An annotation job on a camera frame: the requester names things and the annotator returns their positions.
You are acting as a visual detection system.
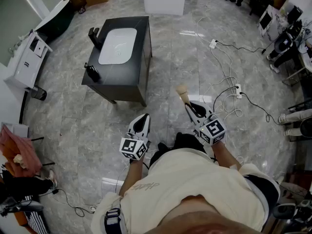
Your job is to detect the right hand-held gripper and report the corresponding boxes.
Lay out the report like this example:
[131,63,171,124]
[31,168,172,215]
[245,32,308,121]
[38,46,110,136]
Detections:
[184,100,227,146]

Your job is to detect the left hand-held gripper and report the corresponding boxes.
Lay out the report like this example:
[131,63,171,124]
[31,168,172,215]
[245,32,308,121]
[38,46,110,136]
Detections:
[118,113,151,161]

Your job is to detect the beige paper piece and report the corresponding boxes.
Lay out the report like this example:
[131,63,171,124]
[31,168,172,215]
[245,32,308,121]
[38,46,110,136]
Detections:
[175,84,192,106]

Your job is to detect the person's left forearm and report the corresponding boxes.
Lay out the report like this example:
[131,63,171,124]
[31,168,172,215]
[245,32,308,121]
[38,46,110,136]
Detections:
[118,157,145,197]

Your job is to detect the person's right forearm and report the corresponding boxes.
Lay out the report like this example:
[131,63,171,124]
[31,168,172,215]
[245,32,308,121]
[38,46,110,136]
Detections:
[210,140,244,171]

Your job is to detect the person's black trousers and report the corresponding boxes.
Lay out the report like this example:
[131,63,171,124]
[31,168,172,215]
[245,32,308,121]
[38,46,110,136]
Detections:
[149,132,208,167]

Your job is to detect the person's cream shirt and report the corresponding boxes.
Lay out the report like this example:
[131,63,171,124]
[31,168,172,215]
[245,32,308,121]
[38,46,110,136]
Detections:
[91,147,281,234]

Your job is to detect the black vanity cabinet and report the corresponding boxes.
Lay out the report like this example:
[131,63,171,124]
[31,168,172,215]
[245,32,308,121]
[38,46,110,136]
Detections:
[81,15,153,108]

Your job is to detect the black soap dispenser bottle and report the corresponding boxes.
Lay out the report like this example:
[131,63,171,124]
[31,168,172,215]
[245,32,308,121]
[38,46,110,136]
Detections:
[84,62,101,83]

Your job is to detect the white sink basin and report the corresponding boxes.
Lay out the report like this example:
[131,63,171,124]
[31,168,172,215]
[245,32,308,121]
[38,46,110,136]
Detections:
[97,27,138,65]

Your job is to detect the black faucet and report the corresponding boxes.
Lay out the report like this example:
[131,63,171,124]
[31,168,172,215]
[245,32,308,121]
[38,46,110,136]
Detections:
[87,27,103,50]

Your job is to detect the person's bare chest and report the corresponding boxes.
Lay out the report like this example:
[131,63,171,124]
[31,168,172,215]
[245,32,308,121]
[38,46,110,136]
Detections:
[146,195,265,234]

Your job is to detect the black mesh trash bin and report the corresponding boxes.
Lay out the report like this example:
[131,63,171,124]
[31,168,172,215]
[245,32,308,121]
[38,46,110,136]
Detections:
[31,85,48,101]

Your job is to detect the marble pattern table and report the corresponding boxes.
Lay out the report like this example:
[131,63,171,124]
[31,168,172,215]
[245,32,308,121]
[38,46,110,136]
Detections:
[257,4,291,43]

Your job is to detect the white square box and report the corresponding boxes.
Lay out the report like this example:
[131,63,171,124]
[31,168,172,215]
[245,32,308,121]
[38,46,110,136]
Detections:
[142,0,187,17]

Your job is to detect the pink cloth chair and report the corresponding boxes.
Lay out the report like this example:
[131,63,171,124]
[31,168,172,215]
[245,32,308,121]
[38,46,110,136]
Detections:
[0,124,56,179]

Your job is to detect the cream cloth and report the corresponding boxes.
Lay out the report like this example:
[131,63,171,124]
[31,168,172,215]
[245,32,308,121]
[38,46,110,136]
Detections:
[13,154,28,170]

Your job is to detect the white cabinet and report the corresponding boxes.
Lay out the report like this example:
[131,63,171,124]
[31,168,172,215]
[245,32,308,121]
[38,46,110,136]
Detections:
[3,30,53,90]

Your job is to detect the dark bathtub white rim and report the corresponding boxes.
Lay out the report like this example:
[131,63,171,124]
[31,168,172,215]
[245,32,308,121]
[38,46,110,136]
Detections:
[34,0,77,44]

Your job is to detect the grey rounded helmet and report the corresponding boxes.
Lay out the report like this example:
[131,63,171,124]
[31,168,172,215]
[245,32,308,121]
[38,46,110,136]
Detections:
[0,195,45,217]

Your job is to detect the white floor cable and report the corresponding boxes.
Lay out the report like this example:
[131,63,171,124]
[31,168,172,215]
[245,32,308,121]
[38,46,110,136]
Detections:
[195,0,244,122]

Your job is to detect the black floor cable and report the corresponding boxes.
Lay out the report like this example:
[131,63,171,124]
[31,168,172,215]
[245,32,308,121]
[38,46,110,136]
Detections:
[214,39,268,56]
[239,91,291,127]

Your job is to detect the black grey buckled harness strap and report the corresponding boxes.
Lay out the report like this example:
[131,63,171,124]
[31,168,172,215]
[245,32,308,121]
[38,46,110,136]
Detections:
[104,207,123,234]

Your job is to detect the black harness shoulder strap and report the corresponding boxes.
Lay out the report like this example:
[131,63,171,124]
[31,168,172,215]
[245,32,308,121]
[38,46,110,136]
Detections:
[243,175,280,220]

